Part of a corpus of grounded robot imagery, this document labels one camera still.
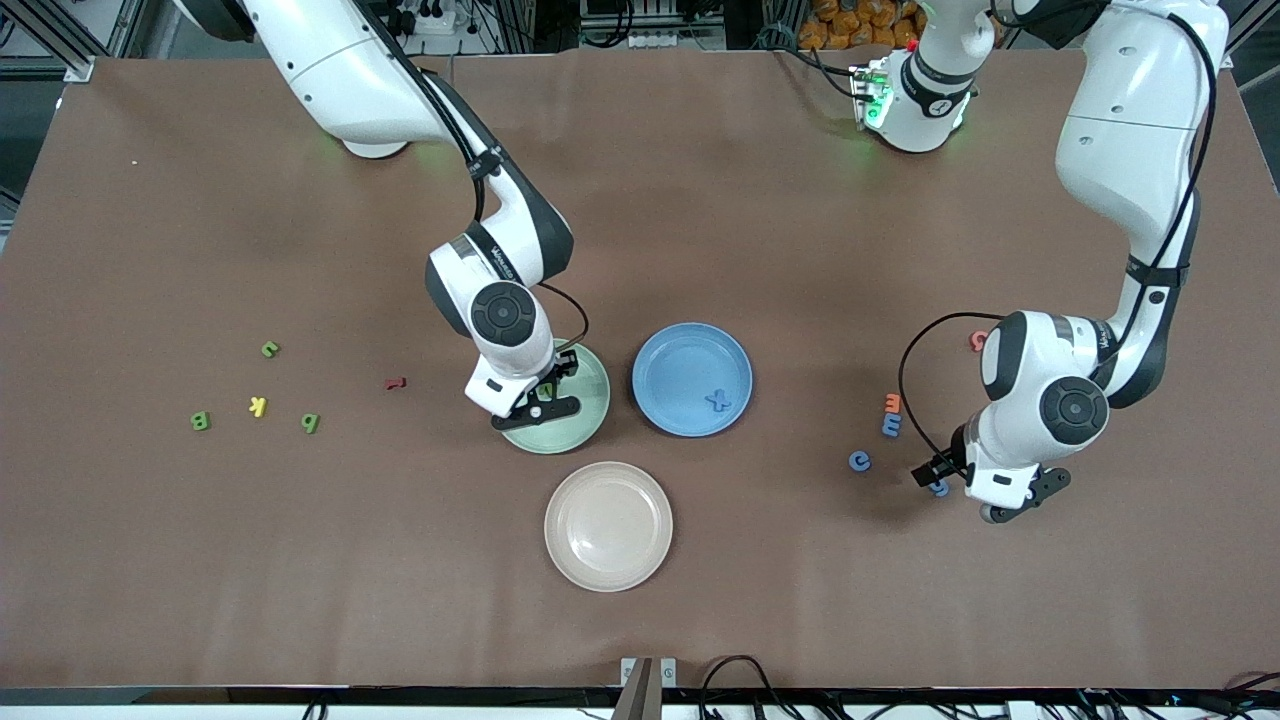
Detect light green plate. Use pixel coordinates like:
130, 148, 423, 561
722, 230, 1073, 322
500, 339, 611, 456

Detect blue plate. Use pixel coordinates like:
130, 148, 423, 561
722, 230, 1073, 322
632, 322, 754, 438

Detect pale pink plate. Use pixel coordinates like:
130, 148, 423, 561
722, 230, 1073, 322
544, 461, 674, 593

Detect bag of orange fruit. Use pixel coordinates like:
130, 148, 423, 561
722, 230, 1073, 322
800, 0, 923, 49

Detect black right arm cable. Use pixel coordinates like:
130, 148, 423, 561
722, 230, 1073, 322
350, 0, 591, 353

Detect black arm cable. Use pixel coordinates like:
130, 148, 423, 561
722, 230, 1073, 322
350, 0, 591, 353
898, 10, 1219, 463

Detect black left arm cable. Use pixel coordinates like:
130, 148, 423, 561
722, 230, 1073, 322
898, 10, 1219, 463

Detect black looped cable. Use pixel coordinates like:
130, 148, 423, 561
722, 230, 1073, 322
698, 655, 801, 720

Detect grey metal bracket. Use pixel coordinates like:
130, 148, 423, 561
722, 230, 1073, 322
612, 657, 678, 720

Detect black base power cable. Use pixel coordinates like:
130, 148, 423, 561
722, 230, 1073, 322
760, 25, 863, 99

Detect aluminium frame profile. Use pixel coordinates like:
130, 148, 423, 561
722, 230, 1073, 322
0, 0, 97, 83
1224, 0, 1280, 71

